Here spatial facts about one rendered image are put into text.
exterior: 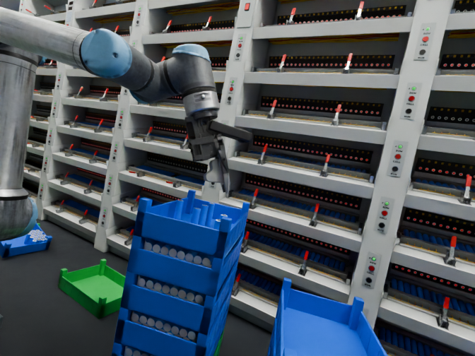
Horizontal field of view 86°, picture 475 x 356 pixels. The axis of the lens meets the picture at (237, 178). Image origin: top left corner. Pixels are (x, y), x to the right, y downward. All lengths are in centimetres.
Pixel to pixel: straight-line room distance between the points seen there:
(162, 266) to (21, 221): 68
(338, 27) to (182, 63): 70
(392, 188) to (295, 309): 53
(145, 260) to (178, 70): 45
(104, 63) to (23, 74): 55
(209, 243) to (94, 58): 44
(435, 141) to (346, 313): 62
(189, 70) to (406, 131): 73
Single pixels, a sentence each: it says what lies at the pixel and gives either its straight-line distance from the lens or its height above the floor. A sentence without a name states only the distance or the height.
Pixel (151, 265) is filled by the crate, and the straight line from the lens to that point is 60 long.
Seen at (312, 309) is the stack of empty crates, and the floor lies 34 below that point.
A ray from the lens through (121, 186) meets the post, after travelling 168.
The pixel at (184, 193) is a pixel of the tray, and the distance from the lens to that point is 131.
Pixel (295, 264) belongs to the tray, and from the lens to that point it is 114.
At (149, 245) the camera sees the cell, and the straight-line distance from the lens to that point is 60.
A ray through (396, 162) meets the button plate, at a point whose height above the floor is 78.
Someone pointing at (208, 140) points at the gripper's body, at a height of 71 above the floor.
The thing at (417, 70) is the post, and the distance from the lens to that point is 111.
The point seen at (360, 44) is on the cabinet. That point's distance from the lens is 137.
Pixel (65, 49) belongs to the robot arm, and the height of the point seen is 84.
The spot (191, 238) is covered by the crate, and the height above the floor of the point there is 51.
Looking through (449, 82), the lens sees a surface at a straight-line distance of 111.
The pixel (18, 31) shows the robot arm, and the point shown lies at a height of 87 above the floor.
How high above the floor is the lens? 67
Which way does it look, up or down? 3 degrees down
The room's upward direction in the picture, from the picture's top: 11 degrees clockwise
